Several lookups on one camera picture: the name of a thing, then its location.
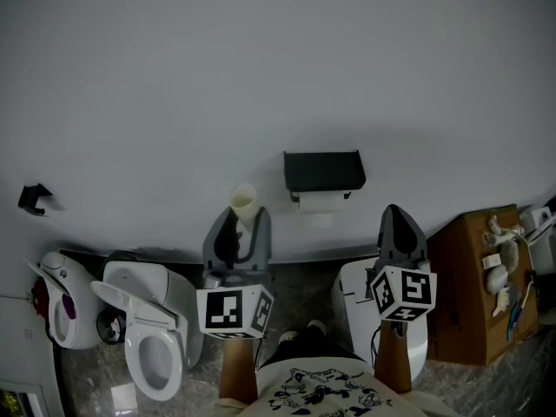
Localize white toilet paper roll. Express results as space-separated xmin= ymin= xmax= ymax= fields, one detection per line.
xmin=297 ymin=191 xmax=347 ymax=228

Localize person's printed cream shirt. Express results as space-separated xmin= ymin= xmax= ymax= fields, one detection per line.
xmin=216 ymin=358 xmax=457 ymax=417

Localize black waste bin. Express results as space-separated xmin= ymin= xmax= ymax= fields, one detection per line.
xmin=96 ymin=308 xmax=128 ymax=345

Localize blue toothbrush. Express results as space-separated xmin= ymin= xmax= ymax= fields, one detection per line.
xmin=506 ymin=281 xmax=534 ymax=341

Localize white stuffed pouch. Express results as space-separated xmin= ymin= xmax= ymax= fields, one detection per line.
xmin=485 ymin=263 xmax=509 ymax=294

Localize person's black trousers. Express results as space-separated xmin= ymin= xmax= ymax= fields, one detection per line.
xmin=260 ymin=326 xmax=370 ymax=371

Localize small black paper holder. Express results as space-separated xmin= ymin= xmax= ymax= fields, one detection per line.
xmin=17 ymin=183 xmax=54 ymax=216

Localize large closed cardboard box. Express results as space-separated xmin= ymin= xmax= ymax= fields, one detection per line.
xmin=425 ymin=204 xmax=539 ymax=367

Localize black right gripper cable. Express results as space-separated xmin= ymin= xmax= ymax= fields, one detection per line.
xmin=369 ymin=326 xmax=384 ymax=368

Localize white closed-lid toilet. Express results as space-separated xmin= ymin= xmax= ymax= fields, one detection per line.
xmin=330 ymin=256 xmax=430 ymax=381

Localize window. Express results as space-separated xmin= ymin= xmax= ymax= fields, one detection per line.
xmin=0 ymin=388 xmax=27 ymax=417

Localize white egg-shaped toilet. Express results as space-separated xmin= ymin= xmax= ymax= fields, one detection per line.
xmin=24 ymin=251 xmax=105 ymax=350

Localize cardboard tube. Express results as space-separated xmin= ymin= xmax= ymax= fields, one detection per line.
xmin=228 ymin=183 xmax=258 ymax=229

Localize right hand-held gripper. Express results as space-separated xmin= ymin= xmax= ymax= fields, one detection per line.
xmin=367 ymin=204 xmax=438 ymax=337

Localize red vacuum cleaner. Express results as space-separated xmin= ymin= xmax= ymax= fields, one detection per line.
xmin=30 ymin=278 xmax=49 ymax=317

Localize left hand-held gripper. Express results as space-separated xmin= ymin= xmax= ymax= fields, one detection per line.
xmin=195 ymin=206 xmax=275 ymax=341

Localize person's right forearm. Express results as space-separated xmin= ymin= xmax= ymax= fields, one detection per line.
xmin=374 ymin=321 xmax=413 ymax=393

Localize beige wooden figure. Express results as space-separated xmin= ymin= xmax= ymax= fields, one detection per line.
xmin=492 ymin=287 xmax=510 ymax=317

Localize person's left forearm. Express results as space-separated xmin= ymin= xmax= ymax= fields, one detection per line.
xmin=219 ymin=339 xmax=260 ymax=403

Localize clear plastic bag with items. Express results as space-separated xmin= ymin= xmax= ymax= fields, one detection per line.
xmin=499 ymin=239 xmax=520 ymax=274

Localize black shelf paper holder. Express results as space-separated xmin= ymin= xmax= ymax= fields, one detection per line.
xmin=283 ymin=149 xmax=367 ymax=202

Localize white open-lid toilet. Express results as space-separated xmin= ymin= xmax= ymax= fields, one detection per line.
xmin=89 ymin=261 xmax=205 ymax=402

